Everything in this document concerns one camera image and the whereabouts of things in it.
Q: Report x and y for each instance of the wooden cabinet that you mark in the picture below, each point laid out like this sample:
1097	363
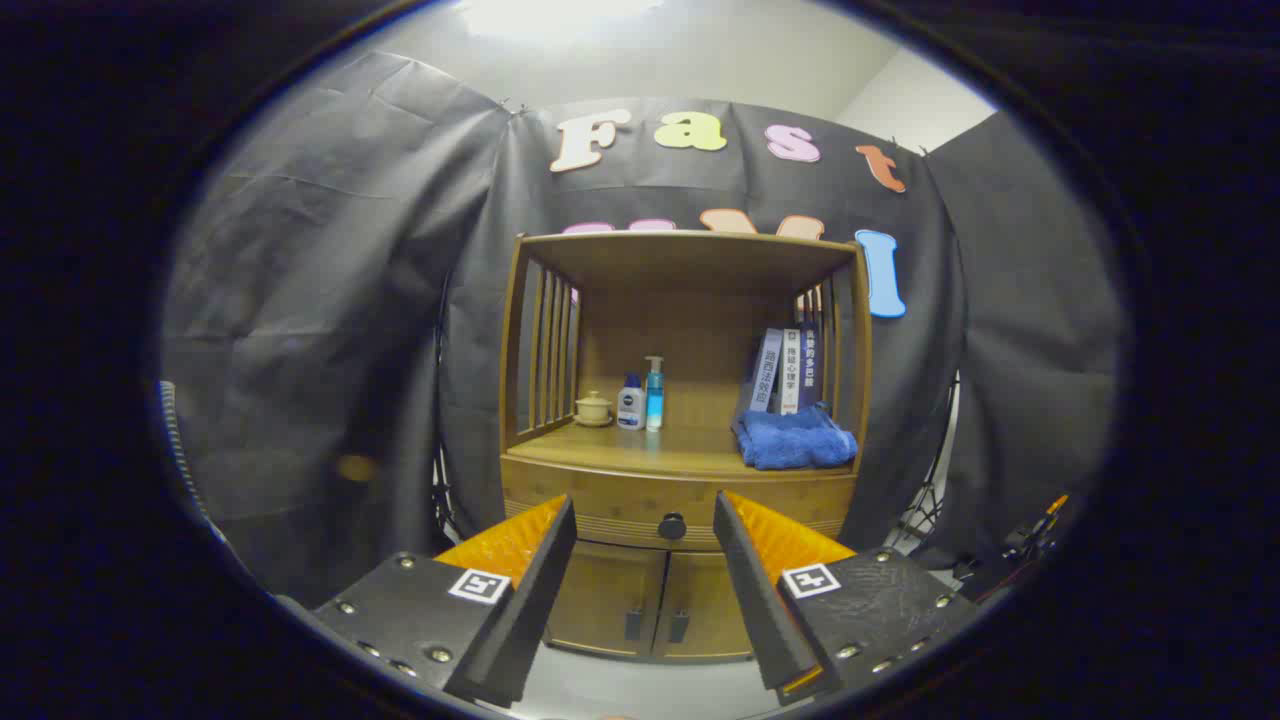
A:
690	270

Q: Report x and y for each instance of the dark blue book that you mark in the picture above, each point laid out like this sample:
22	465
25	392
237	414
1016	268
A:
808	360

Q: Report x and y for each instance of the blue pump bottle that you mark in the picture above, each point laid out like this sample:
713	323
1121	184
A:
654	400

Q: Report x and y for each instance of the beige lidded teacup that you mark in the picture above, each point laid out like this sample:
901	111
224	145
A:
593	410

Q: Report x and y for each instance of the grey book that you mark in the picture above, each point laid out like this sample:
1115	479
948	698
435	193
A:
765	370

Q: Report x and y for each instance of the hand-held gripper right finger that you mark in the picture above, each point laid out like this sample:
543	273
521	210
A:
755	600

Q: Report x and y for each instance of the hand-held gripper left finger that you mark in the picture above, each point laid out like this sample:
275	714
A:
540	590

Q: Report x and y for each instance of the blue towel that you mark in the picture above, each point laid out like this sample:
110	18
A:
795	440

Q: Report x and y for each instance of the wooden cabinet door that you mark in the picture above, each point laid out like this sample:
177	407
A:
610	590
710	610

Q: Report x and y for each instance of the white spine book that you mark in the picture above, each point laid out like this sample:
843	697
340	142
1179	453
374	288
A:
790	370

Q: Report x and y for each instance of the black light stand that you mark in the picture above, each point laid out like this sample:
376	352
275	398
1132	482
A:
441	500
925	500

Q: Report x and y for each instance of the black device with orange tip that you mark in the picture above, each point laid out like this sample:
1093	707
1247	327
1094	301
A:
1020	545

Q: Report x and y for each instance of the white lotion bottle blue cap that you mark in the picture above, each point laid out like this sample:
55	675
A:
631	410

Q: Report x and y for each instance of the wooden countertop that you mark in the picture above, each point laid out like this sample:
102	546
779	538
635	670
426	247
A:
690	450

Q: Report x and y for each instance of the wooden drawer with black knob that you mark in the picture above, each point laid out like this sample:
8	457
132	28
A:
610	500

